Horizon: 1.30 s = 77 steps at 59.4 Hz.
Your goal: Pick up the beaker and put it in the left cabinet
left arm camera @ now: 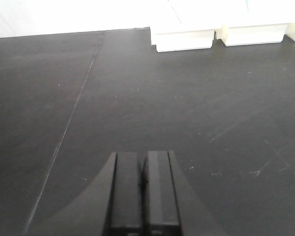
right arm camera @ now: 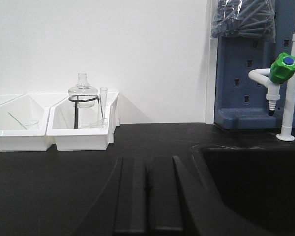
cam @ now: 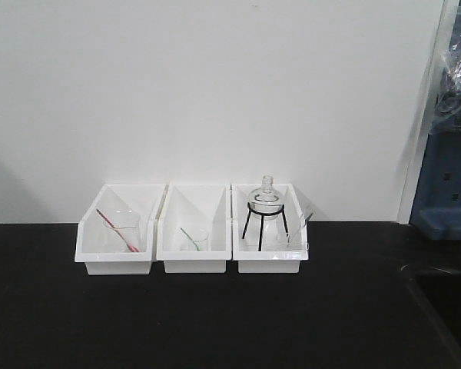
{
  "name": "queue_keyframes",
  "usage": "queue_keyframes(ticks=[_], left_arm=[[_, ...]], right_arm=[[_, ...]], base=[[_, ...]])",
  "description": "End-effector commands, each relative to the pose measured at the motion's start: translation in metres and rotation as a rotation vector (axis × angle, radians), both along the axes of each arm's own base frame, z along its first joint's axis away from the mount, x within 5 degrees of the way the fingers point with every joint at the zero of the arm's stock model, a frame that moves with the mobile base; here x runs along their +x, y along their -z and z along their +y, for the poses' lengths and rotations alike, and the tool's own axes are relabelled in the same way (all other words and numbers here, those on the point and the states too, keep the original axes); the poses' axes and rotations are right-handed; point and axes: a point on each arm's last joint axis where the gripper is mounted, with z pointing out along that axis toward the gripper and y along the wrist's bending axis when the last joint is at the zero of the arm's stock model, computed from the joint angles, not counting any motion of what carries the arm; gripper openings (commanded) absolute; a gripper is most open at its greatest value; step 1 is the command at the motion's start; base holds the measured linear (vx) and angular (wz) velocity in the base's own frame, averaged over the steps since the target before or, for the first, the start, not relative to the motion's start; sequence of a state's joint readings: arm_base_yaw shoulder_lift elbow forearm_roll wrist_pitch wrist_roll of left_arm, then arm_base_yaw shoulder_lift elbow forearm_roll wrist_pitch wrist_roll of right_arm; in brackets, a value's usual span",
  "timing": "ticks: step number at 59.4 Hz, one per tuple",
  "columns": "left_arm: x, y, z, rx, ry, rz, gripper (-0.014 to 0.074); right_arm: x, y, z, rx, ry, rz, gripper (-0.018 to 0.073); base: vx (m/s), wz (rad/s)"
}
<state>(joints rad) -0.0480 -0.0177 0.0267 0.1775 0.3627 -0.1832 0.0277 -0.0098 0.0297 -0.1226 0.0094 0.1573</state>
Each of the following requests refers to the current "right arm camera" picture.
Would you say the black lab sink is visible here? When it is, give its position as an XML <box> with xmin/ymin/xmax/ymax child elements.
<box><xmin>191</xmin><ymin>145</ymin><xmax>295</xmax><ymax>236</ymax></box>

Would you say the blue pegboard drying rack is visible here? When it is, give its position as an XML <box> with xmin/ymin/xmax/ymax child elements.
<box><xmin>214</xmin><ymin>0</ymin><xmax>295</xmax><ymax>129</ymax></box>

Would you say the white right storage bin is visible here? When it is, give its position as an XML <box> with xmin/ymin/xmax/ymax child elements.
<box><xmin>47</xmin><ymin>92</ymin><xmax>120</xmax><ymax>151</ymax></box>

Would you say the white storage bin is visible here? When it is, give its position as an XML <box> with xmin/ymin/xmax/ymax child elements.
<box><xmin>47</xmin><ymin>92</ymin><xmax>120</xmax><ymax>151</ymax></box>
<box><xmin>0</xmin><ymin>94</ymin><xmax>53</xmax><ymax>152</ymax></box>

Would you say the white middle storage bin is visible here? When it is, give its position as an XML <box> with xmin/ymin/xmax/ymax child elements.
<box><xmin>0</xmin><ymin>94</ymin><xmax>53</xmax><ymax>152</ymax></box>

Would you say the round glass flask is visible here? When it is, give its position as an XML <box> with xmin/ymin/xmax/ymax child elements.
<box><xmin>68</xmin><ymin>73</ymin><xmax>98</xmax><ymax>101</ymax></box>

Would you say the green faucet knob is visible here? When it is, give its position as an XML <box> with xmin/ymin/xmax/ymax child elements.
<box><xmin>269</xmin><ymin>52</ymin><xmax>295</xmax><ymax>84</ymax></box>

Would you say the clear glass test tube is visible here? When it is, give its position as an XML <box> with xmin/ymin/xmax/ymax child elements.
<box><xmin>100</xmin><ymin>87</ymin><xmax>108</xmax><ymax>125</ymax></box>

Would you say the white lab faucet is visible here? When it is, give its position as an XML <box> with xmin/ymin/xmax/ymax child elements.
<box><xmin>248</xmin><ymin>30</ymin><xmax>295</xmax><ymax>142</ymax></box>

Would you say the black wire tripod stand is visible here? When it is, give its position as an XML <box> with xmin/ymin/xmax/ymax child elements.
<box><xmin>68</xmin><ymin>94</ymin><xmax>99</xmax><ymax>129</ymax></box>

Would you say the plastic bag of pegs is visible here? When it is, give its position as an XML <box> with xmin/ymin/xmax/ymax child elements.
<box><xmin>211</xmin><ymin>0</ymin><xmax>276</xmax><ymax>43</ymax></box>

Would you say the green glass stirring rod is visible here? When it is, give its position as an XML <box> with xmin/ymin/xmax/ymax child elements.
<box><xmin>8</xmin><ymin>112</ymin><xmax>27</xmax><ymax>130</ymax></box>

